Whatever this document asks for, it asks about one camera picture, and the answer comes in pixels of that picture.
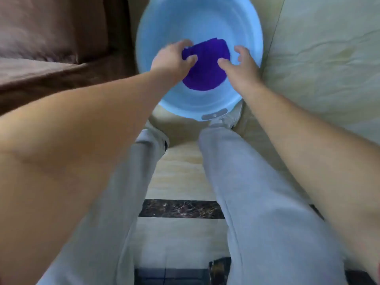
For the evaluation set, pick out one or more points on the person's left hand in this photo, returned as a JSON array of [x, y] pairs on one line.
[[169, 62]]

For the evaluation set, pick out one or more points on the person's right hand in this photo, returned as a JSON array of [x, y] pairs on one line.
[[245, 74]]

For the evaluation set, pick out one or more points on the person's left thumb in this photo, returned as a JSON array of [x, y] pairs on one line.
[[190, 61]]

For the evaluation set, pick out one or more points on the person's right thumb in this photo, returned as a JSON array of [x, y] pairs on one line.
[[226, 64]]

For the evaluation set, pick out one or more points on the purple cloth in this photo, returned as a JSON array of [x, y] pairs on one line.
[[207, 68]]

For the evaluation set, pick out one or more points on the person's right forearm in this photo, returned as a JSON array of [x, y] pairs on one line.
[[320, 163]]

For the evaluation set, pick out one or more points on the person's left forearm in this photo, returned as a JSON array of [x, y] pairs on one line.
[[74, 151]]

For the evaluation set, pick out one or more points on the light blue plastic basin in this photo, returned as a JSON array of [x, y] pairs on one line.
[[193, 20]]

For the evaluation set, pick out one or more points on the grey white shoe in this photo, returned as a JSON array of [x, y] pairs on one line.
[[226, 118]]

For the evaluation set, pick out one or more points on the brown sofa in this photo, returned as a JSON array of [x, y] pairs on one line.
[[50, 41]]

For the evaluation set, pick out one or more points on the grey trousers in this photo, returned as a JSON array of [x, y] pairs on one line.
[[261, 210]]

